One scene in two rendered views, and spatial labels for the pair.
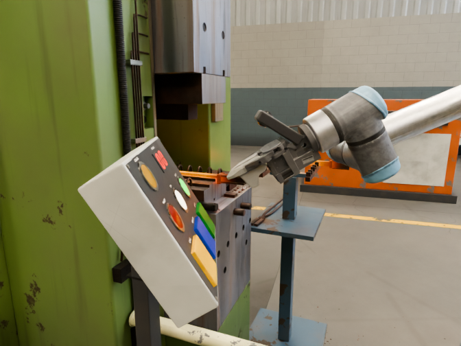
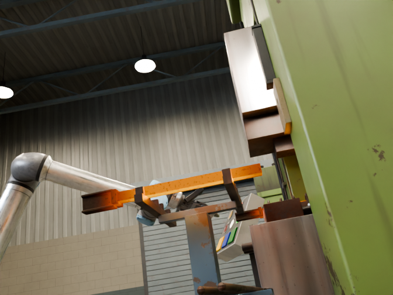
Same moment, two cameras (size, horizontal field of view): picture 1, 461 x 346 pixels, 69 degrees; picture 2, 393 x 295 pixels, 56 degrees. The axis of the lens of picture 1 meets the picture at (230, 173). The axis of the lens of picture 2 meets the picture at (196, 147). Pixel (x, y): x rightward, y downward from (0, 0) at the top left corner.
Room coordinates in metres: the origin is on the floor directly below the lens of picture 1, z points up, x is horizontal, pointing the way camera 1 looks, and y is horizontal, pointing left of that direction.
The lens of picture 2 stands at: (2.53, -0.51, 0.68)
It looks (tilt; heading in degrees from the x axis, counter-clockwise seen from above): 24 degrees up; 165
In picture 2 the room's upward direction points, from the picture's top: 9 degrees counter-clockwise
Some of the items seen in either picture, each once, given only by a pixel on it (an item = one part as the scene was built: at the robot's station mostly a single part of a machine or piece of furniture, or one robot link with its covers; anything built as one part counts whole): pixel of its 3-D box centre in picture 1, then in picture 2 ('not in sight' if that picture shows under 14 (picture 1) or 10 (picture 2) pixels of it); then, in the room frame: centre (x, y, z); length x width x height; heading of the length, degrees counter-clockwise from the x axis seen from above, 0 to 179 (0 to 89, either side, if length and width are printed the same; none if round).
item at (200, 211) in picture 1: (204, 220); (233, 236); (0.76, 0.06, 1.01); 0.07 x 0.05 x 0.07; 3
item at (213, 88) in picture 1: (162, 89); (296, 128); (1.28, 0.25, 1.32); 0.42 x 0.20 x 0.10; 68
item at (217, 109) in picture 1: (217, 101); (281, 106); (1.54, 0.06, 1.27); 0.09 x 0.02 x 0.17; 158
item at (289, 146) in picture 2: (158, 110); (312, 141); (1.32, 0.28, 1.24); 0.30 x 0.07 x 0.06; 68
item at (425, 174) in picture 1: (366, 145); not in sight; (4.69, -1.90, 0.63); 2.10 x 1.12 x 1.25; 73
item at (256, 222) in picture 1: (276, 206); (247, 290); (1.74, -0.25, 0.71); 0.60 x 0.04 x 0.01; 152
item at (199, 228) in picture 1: (203, 237); (227, 240); (0.66, 0.06, 1.01); 0.07 x 0.05 x 0.07; 3
